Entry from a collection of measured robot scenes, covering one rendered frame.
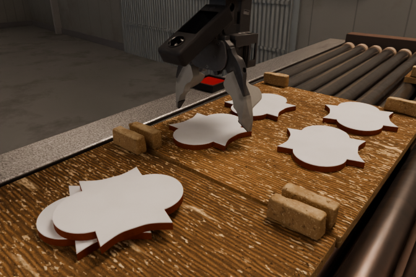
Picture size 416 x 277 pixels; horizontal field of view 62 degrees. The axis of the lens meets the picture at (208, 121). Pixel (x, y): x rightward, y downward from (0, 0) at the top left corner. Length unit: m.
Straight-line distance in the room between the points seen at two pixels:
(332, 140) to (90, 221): 0.36
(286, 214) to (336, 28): 2.98
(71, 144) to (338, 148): 0.42
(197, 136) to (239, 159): 0.08
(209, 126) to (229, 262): 0.28
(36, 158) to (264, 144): 0.35
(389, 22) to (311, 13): 0.69
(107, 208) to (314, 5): 3.13
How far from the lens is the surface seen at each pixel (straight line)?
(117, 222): 0.36
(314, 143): 0.53
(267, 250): 0.35
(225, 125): 0.57
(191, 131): 0.55
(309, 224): 0.36
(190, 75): 0.56
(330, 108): 0.68
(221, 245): 0.35
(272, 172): 0.46
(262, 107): 0.65
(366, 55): 1.32
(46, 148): 0.62
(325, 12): 3.33
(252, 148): 0.52
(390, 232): 0.44
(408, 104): 0.72
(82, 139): 0.63
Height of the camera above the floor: 1.18
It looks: 23 degrees down
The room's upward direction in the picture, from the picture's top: straight up
